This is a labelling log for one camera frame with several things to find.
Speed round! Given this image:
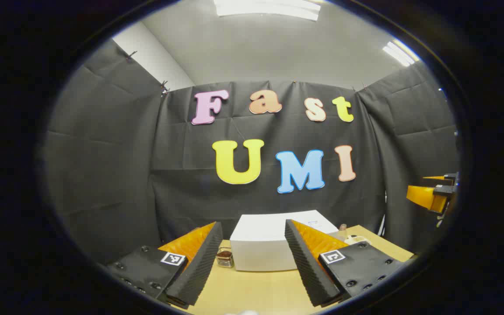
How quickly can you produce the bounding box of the white microwave oven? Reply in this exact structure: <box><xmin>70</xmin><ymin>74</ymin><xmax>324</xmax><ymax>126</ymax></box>
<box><xmin>230</xmin><ymin>210</ymin><xmax>340</xmax><ymax>272</ymax></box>

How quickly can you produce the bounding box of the small glass jar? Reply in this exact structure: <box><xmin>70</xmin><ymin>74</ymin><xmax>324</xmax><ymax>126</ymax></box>
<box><xmin>216</xmin><ymin>246</ymin><xmax>235</xmax><ymax>268</ymax></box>

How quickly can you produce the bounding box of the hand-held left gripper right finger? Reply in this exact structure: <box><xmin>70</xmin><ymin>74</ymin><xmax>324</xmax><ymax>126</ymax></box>
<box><xmin>285</xmin><ymin>219</ymin><xmax>406</xmax><ymax>308</ymax></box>

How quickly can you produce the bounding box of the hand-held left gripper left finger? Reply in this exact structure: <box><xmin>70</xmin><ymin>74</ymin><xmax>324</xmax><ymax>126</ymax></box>
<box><xmin>105</xmin><ymin>221</ymin><xmax>224</xmax><ymax>309</ymax></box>

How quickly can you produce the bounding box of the ceiling light panel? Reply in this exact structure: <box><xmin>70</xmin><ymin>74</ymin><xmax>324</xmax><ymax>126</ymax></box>
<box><xmin>214</xmin><ymin>0</ymin><xmax>322</xmax><ymax>21</ymax></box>
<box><xmin>382</xmin><ymin>39</ymin><xmax>421</xmax><ymax>67</ymax></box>

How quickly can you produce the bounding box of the black backdrop cloth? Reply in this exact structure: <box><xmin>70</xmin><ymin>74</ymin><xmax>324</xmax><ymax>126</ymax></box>
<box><xmin>44</xmin><ymin>39</ymin><xmax>460</xmax><ymax>265</ymax></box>

